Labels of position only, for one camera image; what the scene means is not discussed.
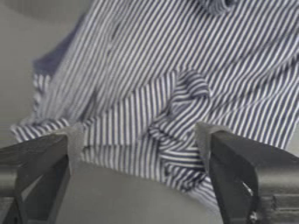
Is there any navy white striped shirt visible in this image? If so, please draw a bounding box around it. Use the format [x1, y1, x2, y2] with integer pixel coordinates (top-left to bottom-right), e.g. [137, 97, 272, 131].
[10, 0, 299, 217]

